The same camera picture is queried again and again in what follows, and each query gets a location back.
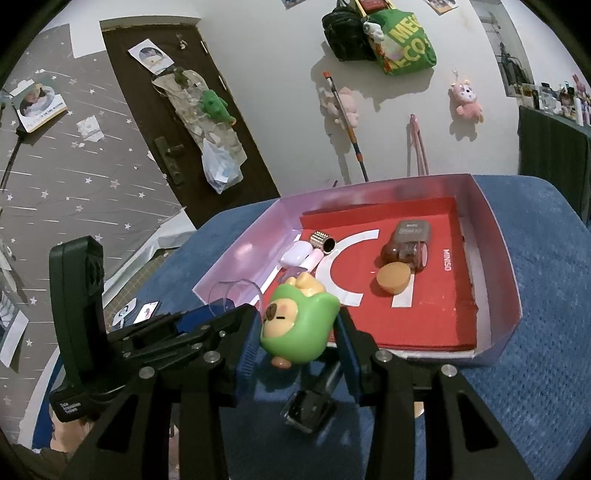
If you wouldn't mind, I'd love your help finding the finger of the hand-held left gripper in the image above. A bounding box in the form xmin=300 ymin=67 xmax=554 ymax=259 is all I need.
xmin=111 ymin=305 xmax=247 ymax=341
xmin=117 ymin=333 xmax=218 ymax=371

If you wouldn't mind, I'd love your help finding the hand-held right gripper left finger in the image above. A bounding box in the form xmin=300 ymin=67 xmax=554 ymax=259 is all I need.
xmin=62 ymin=307 xmax=262 ymax=480

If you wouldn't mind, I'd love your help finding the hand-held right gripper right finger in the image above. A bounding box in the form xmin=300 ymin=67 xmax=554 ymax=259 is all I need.
xmin=333 ymin=314 xmax=536 ymax=480

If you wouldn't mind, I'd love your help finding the clear plastic cup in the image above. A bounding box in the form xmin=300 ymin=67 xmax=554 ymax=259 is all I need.
xmin=209 ymin=278 xmax=265 ymax=320

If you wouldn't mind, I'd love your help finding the green capybara toy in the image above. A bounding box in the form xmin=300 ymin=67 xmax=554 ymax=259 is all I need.
xmin=259 ymin=272 xmax=341 ymax=370

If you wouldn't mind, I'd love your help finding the lilac earbuds case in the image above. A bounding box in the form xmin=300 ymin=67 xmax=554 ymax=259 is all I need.
xmin=278 ymin=241 xmax=315 ymax=268

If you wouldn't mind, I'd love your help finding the small brown glitter bottle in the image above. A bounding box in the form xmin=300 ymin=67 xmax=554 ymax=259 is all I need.
xmin=381 ymin=241 xmax=430 ymax=273

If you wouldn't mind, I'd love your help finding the pink cardboard box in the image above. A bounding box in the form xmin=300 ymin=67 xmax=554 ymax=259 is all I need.
xmin=191 ymin=173 xmax=522 ymax=367

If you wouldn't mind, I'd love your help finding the red Miniso bag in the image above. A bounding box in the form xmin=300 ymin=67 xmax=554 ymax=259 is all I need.
xmin=299 ymin=198 xmax=478 ymax=352

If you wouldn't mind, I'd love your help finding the metal bead magnet cylinder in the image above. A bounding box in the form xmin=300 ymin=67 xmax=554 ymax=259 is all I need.
xmin=310 ymin=229 xmax=335 ymax=254

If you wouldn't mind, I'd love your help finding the white plastic bag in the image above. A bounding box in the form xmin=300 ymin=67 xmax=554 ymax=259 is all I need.
xmin=202 ymin=138 xmax=244 ymax=195

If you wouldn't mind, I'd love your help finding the blue blanket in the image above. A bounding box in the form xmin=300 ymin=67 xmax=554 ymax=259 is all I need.
xmin=32 ymin=174 xmax=591 ymax=480

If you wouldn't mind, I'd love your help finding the dark brown door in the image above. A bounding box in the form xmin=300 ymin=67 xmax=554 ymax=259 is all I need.
xmin=100 ymin=17 xmax=281 ymax=230

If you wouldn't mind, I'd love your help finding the green plush toy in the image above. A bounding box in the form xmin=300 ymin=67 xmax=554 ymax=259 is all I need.
xmin=199 ymin=89 xmax=237 ymax=126

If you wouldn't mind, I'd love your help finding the broom stick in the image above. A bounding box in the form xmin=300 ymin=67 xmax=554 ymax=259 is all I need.
xmin=323 ymin=71 xmax=370 ymax=182

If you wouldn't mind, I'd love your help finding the clear hanging organizer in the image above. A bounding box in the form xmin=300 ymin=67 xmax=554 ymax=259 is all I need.
xmin=152 ymin=67 xmax=247 ymax=167

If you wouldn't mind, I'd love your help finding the pale pink plush toy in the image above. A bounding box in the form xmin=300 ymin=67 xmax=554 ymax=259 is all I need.
xmin=318 ymin=87 xmax=361 ymax=129

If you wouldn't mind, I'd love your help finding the door photo print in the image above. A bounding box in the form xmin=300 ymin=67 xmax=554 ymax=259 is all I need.
xmin=128 ymin=39 xmax=175 ymax=75

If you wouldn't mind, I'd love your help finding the pink cow plush toy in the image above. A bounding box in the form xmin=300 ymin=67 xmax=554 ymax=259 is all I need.
xmin=449 ymin=78 xmax=485 ymax=123

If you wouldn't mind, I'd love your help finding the dark covered table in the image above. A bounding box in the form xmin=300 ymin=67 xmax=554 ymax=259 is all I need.
xmin=517 ymin=105 xmax=591 ymax=227

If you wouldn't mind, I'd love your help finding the green tote bag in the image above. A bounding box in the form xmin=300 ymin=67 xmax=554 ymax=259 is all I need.
xmin=365 ymin=7 xmax=437 ymax=75

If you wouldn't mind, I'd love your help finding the black bag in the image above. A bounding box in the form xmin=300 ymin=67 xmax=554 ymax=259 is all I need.
xmin=322 ymin=0 xmax=377 ymax=62

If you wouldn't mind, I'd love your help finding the small white plush toy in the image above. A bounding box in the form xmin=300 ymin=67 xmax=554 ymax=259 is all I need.
xmin=361 ymin=17 xmax=386 ymax=44

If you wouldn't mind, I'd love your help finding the group of cosmetic bottles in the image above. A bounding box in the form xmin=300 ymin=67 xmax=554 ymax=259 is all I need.
xmin=519 ymin=74 xmax=591 ymax=126

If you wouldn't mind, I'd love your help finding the door handle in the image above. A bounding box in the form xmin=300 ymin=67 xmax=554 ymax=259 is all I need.
xmin=154 ymin=137 xmax=185 ymax=185

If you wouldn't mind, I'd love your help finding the wall picture book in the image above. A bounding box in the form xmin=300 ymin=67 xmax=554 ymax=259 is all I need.
xmin=9 ymin=76 xmax=68 ymax=134

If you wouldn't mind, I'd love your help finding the wall mirror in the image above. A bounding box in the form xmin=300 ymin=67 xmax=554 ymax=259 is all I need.
xmin=471 ymin=0 xmax=536 ymax=100

